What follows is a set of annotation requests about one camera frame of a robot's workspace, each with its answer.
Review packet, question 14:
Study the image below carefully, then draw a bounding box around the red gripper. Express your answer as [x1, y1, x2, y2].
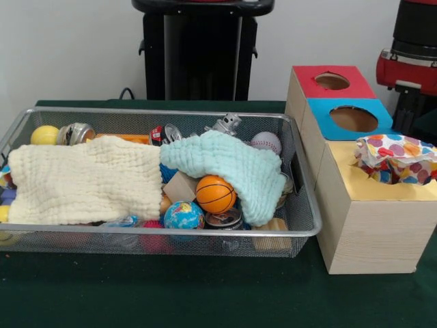
[376, 49, 437, 136]

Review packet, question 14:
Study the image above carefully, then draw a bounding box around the multicoloured patterned cloth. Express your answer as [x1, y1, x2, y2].
[354, 134, 437, 186]

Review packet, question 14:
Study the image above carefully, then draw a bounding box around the wooden box with three holes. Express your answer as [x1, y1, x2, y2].
[285, 65, 437, 275]

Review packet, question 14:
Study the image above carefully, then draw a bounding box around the shallow clear mesh bin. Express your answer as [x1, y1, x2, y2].
[0, 106, 322, 258]

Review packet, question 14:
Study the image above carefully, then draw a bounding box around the white baseball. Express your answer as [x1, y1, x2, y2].
[250, 131, 282, 156]

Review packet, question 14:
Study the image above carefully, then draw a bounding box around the mint waffle cloth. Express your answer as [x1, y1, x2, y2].
[159, 130, 286, 225]

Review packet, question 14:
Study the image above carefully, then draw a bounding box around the grey toy robot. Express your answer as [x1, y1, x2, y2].
[205, 113, 242, 137]

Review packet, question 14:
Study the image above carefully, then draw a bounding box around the orange toy basketball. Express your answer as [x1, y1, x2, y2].
[195, 175, 238, 215]

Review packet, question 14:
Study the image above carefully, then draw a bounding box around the plain wooden block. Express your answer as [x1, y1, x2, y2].
[162, 171, 199, 204]

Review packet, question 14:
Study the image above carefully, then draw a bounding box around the blue globe ball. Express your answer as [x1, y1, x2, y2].
[163, 200, 205, 230]

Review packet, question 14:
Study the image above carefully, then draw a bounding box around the crushed silver drink can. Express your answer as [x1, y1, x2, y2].
[57, 122, 96, 147]

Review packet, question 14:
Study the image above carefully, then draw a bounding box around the cream waffle cloth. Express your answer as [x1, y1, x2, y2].
[7, 135, 165, 226]

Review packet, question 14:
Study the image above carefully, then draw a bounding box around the yellow ball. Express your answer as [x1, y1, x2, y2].
[30, 125, 61, 146]

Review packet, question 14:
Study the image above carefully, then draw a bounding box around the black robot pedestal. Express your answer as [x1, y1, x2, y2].
[132, 0, 274, 102]

